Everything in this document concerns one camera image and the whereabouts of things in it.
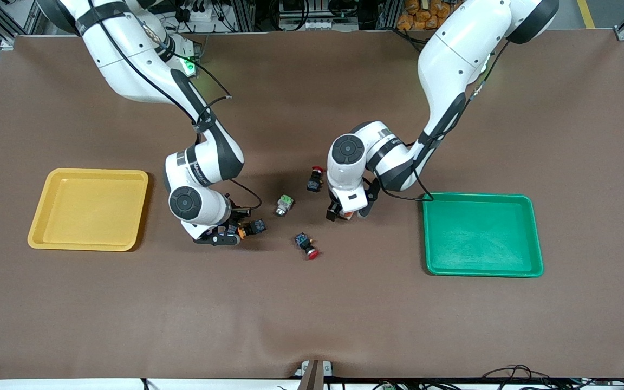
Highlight yellow push button black body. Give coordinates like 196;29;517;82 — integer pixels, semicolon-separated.
238;218;267;238

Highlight brown table mat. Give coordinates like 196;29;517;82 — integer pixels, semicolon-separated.
0;30;624;380

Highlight yellow plastic tray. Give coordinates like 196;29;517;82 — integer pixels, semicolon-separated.
27;168;150;252

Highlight green plastic tray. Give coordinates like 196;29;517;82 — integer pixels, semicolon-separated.
422;192;544;278

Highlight white power strip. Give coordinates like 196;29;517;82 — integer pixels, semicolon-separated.
278;16;340;30
179;5;223;25

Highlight pile of orange items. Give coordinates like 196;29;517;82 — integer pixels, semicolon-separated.
397;0;453;30

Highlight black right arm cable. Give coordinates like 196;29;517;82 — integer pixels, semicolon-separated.
87;0;263;218

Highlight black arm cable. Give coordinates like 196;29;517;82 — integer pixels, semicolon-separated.
87;0;263;218
366;41;510;202

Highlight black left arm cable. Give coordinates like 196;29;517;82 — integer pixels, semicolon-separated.
366;41;510;202

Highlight black cable bundle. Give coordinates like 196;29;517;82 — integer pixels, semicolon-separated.
474;364;624;390

